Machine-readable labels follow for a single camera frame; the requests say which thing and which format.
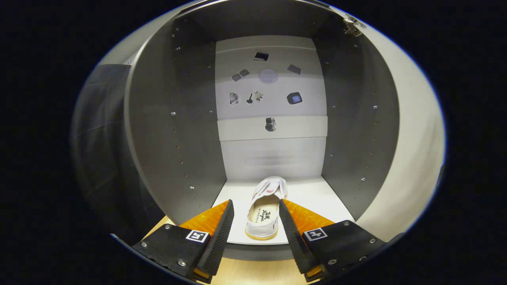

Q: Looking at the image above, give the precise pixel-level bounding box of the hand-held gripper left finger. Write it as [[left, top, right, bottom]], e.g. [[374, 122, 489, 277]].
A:
[[132, 199, 235, 284]]

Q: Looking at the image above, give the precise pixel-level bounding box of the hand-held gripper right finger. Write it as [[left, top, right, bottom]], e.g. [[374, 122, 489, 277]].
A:
[[278, 198, 387, 283]]

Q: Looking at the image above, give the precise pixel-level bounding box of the metal door hinge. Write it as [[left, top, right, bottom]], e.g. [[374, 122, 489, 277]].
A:
[[342, 13, 367, 38]]

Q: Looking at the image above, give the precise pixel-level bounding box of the dark grey shoe cabinet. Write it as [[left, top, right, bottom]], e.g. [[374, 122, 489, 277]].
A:
[[123, 0, 401, 262]]

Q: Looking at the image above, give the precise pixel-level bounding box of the white canvas shoe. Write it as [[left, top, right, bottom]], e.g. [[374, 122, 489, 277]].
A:
[[244, 176, 289, 241]]

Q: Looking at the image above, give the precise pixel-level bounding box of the black backdrop cloth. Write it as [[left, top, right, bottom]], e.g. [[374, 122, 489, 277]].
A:
[[70, 63, 167, 247]]

